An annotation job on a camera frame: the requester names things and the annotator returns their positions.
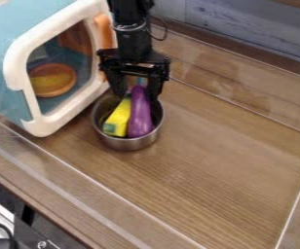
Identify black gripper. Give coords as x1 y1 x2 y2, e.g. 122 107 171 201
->
97 49 172 102

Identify purple toy eggplant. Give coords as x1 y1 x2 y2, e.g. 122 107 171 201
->
128 78 153 138

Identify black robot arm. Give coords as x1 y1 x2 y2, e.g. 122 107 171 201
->
97 0 172 102

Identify silver metal pot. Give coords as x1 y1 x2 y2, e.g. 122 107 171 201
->
90 92 165 152

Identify yellow green sponge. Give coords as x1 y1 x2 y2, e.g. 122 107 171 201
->
104 96 132 137

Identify orange plate in microwave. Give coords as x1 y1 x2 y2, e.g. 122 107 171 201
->
29 63 77 98

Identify blue toy microwave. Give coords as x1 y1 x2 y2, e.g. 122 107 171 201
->
0 0 117 137

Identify black cable lower left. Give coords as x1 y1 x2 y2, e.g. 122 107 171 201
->
0 221 18 249

